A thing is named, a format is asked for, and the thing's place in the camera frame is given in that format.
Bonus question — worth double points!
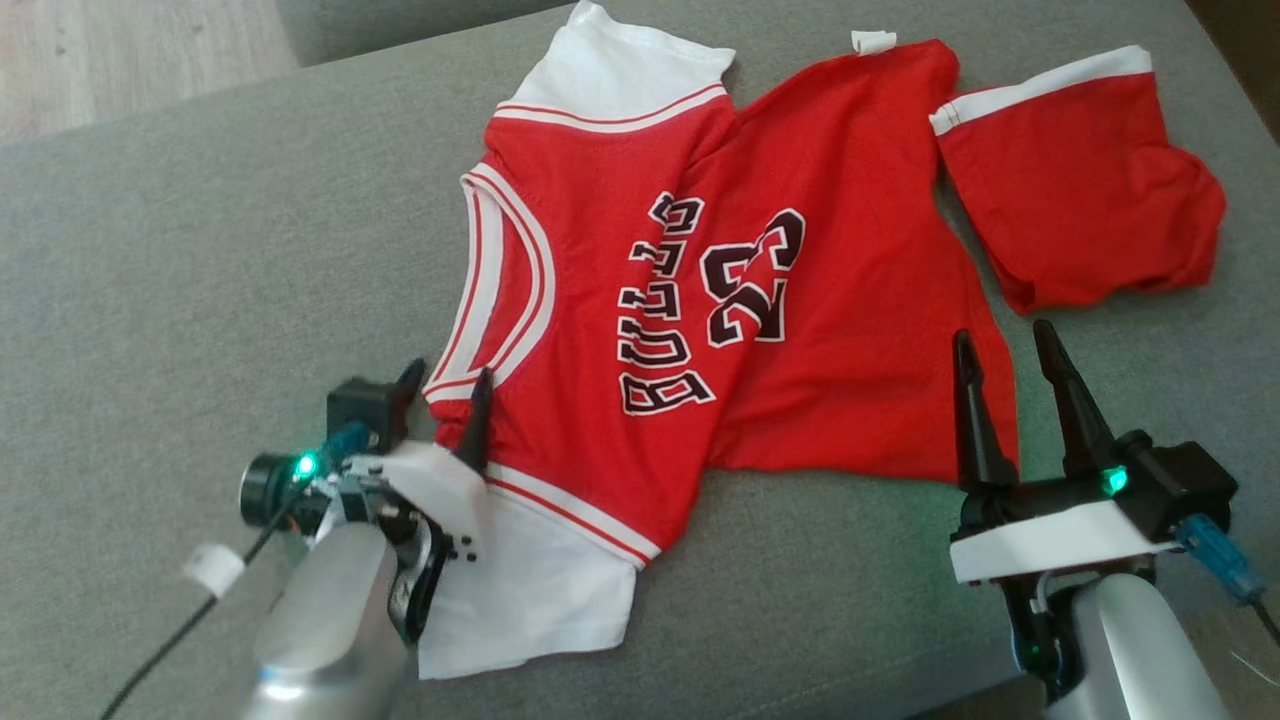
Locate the grey sofa seat cushion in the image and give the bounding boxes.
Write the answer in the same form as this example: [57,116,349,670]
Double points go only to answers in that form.
[274,0,579,69]
[0,0,1280,720]

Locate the white tag on cable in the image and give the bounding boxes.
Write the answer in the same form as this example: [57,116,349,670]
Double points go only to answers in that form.
[182,543,247,597]

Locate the red Bulls 23 jersey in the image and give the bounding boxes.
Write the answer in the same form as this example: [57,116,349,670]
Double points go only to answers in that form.
[418,0,1022,682]

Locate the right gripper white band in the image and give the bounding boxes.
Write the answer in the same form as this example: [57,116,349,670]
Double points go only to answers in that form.
[949,319,1180,702]

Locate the blue cable connector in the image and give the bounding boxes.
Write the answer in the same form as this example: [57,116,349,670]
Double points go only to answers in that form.
[1174,514,1264,605]

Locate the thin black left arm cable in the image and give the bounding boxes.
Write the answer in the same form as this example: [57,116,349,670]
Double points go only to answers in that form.
[97,500,306,720]

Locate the red shorts with white hem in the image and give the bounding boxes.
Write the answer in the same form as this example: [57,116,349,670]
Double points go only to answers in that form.
[929,44,1229,317]

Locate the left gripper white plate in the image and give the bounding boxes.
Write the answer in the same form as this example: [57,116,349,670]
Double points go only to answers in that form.
[318,357,497,644]

